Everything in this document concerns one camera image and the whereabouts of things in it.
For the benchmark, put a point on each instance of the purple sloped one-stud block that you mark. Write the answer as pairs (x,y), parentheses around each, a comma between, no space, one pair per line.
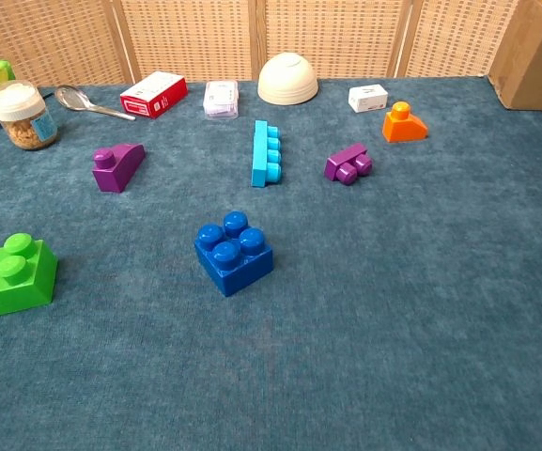
(118,171)

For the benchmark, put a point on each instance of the cardboard box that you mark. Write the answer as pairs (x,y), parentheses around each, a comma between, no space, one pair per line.
(529,61)

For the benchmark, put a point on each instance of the blue table cloth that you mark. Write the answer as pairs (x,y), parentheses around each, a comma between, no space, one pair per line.
(298,366)

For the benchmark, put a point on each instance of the small white box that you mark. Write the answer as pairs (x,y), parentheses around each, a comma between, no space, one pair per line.
(368,98)

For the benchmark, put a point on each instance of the metal spoon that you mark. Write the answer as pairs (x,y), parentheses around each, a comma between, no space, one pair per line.
(71,97)

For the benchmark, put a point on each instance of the green toy block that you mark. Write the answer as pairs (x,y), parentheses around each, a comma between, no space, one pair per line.
(17,289)

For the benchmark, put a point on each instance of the orange sloped one-stud block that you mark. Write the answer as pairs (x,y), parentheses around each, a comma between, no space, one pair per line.
(402,129)

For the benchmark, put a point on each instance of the white-lidded clear jar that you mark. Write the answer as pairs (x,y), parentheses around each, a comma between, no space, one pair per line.
(21,115)

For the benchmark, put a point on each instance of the red and white box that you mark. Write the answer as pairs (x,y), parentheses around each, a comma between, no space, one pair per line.
(153,96)

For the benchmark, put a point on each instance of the woven folding screen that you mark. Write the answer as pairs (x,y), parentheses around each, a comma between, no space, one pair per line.
(195,37)

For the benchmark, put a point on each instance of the purple two-stud block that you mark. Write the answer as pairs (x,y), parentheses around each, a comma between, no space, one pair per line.
(341,162)

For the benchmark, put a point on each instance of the clear plastic case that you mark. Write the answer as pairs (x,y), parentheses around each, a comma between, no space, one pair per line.
(221,99)

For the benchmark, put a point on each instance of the cream upturned bowl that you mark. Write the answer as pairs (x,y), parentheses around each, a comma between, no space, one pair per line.
(287,82)

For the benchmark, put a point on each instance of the light blue long block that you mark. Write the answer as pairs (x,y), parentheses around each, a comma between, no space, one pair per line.
(260,155)

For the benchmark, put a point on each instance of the blue toy block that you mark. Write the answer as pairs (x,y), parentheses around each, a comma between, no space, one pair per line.
(237,272)

